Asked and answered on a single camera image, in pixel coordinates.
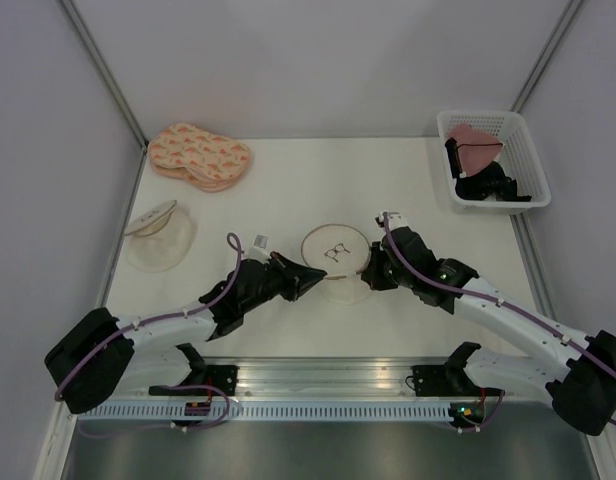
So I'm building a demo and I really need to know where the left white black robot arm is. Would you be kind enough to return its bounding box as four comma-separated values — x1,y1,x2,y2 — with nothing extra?
44,252,327,414

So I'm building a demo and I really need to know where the black bra in basket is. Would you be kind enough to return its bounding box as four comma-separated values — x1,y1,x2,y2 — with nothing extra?
445,140,532,202

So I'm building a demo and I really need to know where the pink patterned laundry bag stack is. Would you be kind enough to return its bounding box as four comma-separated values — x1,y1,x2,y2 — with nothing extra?
147,123,253,193

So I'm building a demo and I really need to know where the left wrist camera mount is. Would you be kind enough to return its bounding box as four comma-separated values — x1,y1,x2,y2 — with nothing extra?
246,235,271,263

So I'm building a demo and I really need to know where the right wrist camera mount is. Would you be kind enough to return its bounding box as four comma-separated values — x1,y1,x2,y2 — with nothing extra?
375,211,410,231

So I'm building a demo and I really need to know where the pink bra in basket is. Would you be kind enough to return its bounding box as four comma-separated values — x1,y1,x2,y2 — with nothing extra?
447,123,504,177

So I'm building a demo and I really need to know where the aluminium mounting rail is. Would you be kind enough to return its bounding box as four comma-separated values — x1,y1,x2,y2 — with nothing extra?
57,355,603,399

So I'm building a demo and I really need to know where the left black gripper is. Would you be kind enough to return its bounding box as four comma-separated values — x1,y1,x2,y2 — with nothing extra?
241,251,326,314

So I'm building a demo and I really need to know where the white round mesh laundry bag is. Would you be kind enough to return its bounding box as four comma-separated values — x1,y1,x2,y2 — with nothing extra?
301,224,371,305

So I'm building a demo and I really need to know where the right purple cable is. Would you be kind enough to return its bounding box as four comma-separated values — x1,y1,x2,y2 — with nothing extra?
380,211,616,434

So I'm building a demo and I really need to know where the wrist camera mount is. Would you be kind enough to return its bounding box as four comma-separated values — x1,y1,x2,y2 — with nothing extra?
246,235,271,263
375,211,410,231

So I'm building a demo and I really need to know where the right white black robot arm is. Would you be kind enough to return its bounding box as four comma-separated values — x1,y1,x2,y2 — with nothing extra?
362,212,616,436

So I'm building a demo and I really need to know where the white plastic basket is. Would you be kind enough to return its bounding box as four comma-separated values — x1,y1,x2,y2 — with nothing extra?
437,110,551,215

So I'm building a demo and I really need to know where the white slotted cable duct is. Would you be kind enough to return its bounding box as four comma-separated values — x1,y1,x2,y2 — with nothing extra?
78,399,482,422

